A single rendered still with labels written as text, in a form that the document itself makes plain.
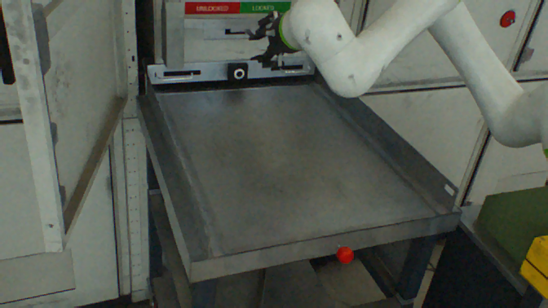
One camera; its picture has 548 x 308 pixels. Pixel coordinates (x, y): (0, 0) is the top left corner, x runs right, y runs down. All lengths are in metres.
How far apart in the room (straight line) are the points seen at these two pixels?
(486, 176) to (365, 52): 1.42
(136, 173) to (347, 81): 0.83
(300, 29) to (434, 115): 1.05
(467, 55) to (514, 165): 1.11
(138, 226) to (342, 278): 0.88
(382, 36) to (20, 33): 0.68
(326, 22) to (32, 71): 0.54
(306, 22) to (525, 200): 0.62
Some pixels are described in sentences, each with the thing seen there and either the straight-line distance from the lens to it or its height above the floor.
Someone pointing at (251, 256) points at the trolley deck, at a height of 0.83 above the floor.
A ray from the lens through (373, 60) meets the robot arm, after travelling 1.09.
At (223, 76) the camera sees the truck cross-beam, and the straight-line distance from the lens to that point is 1.58.
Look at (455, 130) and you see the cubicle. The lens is 2.12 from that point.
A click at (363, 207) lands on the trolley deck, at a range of 1.15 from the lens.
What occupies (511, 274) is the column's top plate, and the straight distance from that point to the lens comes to 1.28.
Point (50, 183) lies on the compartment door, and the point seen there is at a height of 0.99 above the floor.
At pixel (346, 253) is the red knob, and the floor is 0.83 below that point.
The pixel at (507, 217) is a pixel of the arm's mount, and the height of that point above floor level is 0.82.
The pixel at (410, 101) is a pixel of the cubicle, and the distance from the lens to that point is 1.90.
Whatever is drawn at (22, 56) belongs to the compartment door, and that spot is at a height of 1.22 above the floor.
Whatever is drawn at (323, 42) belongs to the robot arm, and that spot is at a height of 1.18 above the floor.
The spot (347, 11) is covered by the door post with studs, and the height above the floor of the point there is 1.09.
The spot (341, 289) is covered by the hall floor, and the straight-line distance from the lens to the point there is 2.14.
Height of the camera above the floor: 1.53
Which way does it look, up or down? 32 degrees down
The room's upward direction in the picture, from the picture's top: 7 degrees clockwise
